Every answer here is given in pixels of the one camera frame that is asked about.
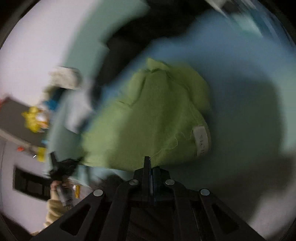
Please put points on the person's left hand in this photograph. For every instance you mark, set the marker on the person's left hand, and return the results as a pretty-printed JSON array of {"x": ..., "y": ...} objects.
[{"x": 60, "y": 189}]

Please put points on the green knit sweater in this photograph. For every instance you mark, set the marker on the green knit sweater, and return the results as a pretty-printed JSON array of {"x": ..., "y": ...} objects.
[{"x": 160, "y": 113}]

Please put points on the black garment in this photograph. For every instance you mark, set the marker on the black garment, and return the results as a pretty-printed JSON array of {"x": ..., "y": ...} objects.
[{"x": 164, "y": 19}]

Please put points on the white folded towel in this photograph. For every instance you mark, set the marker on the white folded towel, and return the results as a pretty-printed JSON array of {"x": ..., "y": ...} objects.
[{"x": 79, "y": 110}]

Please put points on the blue and green sofa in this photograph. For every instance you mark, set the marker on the blue and green sofa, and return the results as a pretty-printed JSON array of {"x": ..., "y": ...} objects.
[{"x": 248, "y": 62}]

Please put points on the cream crumpled cloth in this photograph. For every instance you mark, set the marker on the cream crumpled cloth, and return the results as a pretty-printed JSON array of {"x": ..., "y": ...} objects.
[{"x": 62, "y": 77}]

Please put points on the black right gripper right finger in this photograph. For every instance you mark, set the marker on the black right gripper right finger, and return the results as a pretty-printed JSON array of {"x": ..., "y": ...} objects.
[{"x": 201, "y": 215}]

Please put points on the teal blue bag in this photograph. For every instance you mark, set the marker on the teal blue bag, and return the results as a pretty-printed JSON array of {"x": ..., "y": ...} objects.
[{"x": 53, "y": 102}]

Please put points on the yellow plastic bag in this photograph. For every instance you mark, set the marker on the yellow plastic bag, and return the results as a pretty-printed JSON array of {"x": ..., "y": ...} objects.
[{"x": 36, "y": 120}]

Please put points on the cream sleeve forearm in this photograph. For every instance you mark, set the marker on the cream sleeve forearm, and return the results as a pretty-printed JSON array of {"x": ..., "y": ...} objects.
[{"x": 55, "y": 209}]

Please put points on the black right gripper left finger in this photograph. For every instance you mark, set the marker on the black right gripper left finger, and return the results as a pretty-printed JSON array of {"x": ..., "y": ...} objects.
[{"x": 98, "y": 218}]

